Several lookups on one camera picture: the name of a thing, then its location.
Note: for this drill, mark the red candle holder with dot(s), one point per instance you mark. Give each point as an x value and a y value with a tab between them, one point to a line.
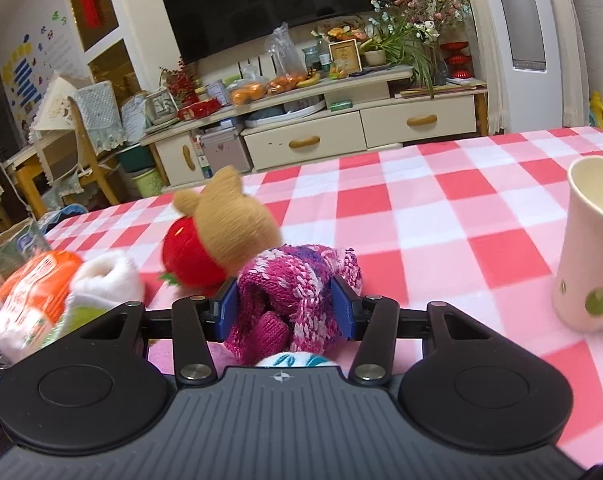
457	59

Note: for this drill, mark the potted flower plant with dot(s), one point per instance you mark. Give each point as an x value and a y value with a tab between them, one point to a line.
409	32

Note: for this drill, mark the framed picture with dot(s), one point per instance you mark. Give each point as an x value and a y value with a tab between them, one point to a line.
345	56

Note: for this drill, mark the bear plush with red strawberry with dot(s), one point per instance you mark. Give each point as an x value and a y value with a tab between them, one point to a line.
220	229

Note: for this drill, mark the cream tv cabinet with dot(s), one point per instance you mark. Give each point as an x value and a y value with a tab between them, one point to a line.
329	119

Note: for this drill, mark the green plastic bucket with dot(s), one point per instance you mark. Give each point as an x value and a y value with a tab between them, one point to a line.
148	182

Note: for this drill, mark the white paper cup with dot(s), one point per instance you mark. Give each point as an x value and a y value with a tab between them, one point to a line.
577	295

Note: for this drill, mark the white patterned sock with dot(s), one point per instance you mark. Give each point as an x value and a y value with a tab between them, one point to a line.
296	359

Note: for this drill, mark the clear plastic snack bag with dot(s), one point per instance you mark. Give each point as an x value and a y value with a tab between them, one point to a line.
18	245

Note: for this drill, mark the red checkered tablecloth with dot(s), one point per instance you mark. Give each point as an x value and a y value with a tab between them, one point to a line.
478	223

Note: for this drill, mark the white standing air conditioner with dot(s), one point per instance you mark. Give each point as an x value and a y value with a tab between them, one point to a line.
530	53

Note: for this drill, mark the wooden chair with lace cover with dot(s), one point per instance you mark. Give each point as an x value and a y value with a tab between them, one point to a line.
76	125

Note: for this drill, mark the pink storage box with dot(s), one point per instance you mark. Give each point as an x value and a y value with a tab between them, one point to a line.
226	148

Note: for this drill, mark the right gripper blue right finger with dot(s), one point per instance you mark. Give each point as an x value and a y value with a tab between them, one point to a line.
347	309

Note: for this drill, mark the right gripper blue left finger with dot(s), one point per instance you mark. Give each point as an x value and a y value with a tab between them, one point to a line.
226	304

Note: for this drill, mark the magenta knitted sock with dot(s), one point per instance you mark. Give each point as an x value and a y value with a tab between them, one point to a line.
286	301

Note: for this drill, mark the orange tissue pack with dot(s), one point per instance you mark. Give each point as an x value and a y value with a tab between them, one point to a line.
32	301

